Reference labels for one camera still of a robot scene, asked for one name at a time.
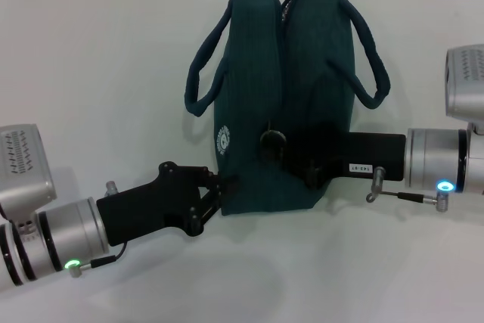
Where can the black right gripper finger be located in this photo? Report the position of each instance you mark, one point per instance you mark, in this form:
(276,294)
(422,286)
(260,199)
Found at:
(273,154)
(273,139)

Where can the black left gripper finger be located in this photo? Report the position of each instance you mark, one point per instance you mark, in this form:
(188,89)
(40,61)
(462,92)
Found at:
(225,185)
(208,207)

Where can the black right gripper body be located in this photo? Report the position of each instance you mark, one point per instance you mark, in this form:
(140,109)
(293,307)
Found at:
(340,153)

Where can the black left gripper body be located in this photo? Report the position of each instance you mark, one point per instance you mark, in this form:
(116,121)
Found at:
(151,202)

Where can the teal insulated lunch bag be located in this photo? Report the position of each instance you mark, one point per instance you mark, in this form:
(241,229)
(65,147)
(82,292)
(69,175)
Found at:
(257,73)

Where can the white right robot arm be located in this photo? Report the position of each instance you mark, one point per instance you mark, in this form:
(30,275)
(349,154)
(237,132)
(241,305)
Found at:
(438,158)

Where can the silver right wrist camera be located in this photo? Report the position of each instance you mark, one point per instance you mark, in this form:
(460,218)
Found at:
(467,81)

